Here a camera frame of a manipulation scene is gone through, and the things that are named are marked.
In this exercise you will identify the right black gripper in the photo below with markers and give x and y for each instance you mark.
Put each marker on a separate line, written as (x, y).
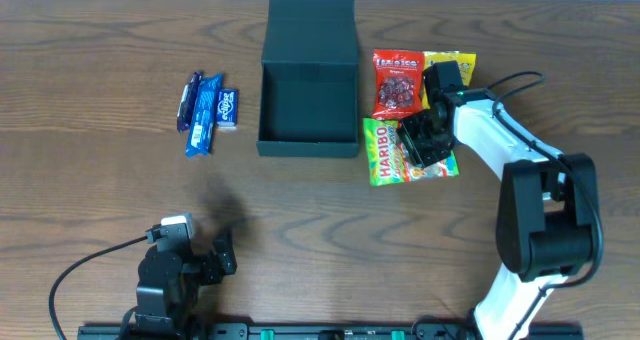
(424, 137)

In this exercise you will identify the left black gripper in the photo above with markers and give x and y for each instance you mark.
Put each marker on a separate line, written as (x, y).
(220, 262)

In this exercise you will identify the green Haribo gummy bag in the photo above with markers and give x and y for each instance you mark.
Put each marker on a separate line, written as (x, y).
(388, 160)

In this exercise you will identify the red Hacks candy bag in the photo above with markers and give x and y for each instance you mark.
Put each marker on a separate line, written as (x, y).
(398, 83)

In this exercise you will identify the blue Oreo cookie pack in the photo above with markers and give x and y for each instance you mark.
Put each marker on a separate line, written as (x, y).
(202, 124)

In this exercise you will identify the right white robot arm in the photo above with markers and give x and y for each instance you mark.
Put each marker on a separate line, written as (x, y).
(548, 230)

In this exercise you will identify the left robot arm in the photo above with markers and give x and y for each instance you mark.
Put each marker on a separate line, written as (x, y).
(170, 276)

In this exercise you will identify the yellow Hacks candy bag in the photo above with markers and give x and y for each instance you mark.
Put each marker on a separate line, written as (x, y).
(466, 64)

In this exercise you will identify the dark green open box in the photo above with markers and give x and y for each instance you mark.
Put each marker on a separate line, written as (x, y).
(309, 95)

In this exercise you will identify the dark purple snack bar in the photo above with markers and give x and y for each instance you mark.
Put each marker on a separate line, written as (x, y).
(187, 103)

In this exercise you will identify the blue Eclipse mint box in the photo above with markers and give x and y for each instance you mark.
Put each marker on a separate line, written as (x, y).
(227, 109)

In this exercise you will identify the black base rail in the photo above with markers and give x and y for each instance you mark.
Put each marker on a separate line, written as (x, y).
(241, 331)

